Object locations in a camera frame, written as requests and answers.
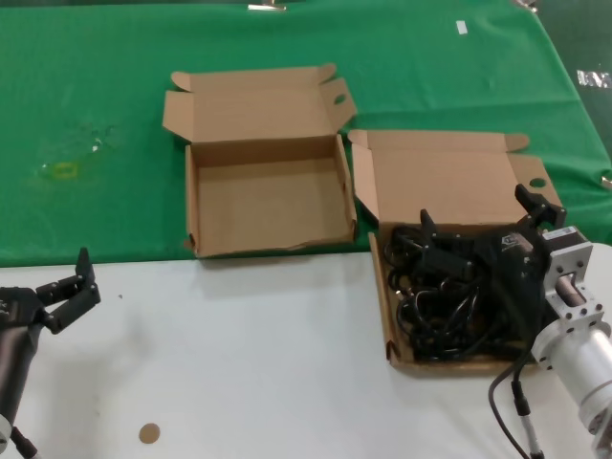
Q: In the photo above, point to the green table cloth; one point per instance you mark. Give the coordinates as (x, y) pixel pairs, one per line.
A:
(95, 72)

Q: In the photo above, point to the silver metal cloth clip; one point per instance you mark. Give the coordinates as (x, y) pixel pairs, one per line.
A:
(268, 6)
(607, 181)
(528, 4)

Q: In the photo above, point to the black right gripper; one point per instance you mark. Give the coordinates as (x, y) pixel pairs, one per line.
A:
(516, 268)

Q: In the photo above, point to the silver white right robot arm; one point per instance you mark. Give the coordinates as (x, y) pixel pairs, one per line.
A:
(574, 358)

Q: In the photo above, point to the cardboard box with oval hole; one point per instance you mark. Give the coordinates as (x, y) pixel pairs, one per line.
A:
(268, 201)

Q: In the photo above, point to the cardboard box with round hole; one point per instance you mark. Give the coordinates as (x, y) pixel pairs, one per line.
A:
(440, 181)

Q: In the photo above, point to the white tape strip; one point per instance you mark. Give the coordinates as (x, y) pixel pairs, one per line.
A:
(462, 28)

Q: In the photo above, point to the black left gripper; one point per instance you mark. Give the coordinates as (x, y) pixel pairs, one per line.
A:
(19, 311)

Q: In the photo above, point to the round brown cardboard disc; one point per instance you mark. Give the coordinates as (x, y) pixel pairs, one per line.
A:
(149, 433)

